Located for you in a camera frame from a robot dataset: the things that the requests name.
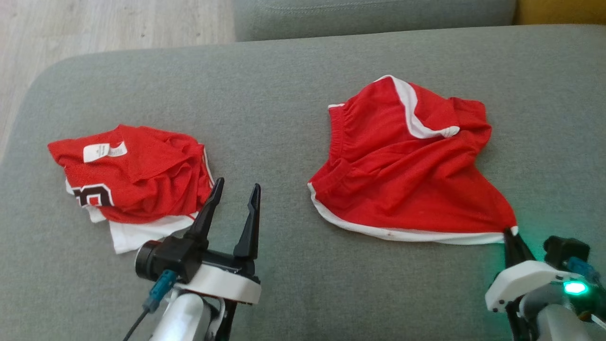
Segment grey sofa back cushion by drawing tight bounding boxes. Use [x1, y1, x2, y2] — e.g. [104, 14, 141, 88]
[232, 0, 517, 42]

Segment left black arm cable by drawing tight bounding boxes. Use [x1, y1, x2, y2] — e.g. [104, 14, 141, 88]
[122, 307, 153, 341]

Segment left blue cable connector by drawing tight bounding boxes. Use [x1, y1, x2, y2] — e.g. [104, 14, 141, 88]
[143, 270, 178, 313]

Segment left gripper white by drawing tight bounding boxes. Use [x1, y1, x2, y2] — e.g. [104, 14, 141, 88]
[178, 178, 262, 305]

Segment red jersey white sleeves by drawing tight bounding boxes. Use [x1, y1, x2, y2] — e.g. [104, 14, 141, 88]
[47, 124, 216, 255]

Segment blue cable connector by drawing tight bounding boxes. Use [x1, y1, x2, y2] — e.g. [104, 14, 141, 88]
[143, 270, 178, 313]
[567, 256, 603, 286]

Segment yellow panel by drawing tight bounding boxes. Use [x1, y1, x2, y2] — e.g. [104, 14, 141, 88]
[515, 0, 606, 26]

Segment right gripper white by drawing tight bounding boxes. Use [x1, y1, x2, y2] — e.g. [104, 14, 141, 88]
[485, 228, 592, 314]

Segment red shorts white trim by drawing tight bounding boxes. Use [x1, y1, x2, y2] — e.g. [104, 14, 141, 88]
[307, 74, 519, 246]

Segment right blue cable connector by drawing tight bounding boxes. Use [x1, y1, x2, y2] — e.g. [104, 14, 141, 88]
[567, 256, 603, 286]

